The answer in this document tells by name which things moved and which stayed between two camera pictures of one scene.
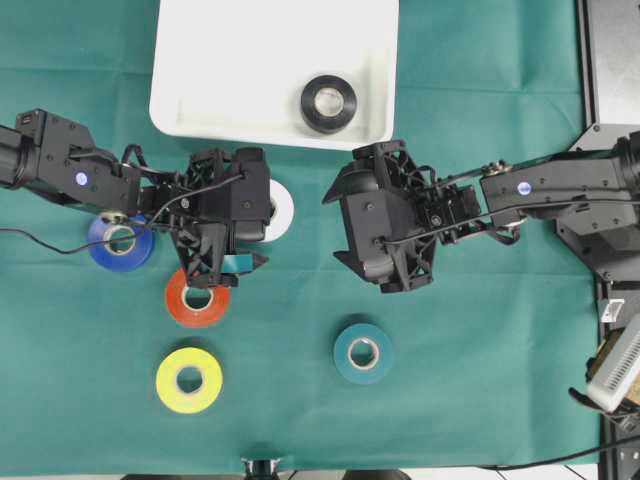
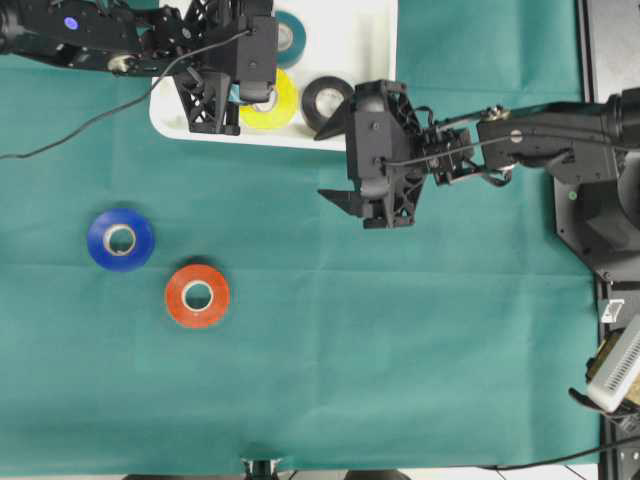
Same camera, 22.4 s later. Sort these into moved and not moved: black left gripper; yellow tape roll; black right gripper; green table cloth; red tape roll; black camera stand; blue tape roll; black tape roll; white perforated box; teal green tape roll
Moved: teal green tape roll; yellow tape roll; black right gripper; black left gripper
Not moved: blue tape roll; white perforated box; green table cloth; black camera stand; black tape roll; red tape roll
